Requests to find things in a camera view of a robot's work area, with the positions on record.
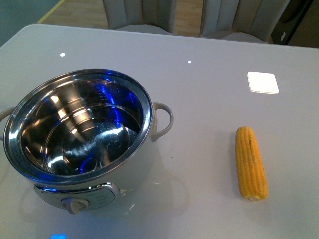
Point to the beige upholstered chair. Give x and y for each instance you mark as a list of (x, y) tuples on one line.
[(241, 20), (143, 16)]

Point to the yellow corn cob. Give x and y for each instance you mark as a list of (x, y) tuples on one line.
[(251, 177)]

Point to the left beige upholstered chair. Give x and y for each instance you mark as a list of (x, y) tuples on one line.
[(143, 16)]

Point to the beige electric cooking pot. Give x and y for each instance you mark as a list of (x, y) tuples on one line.
[(85, 138)]

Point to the right beige upholstered chair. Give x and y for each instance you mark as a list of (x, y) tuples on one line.
[(241, 20)]

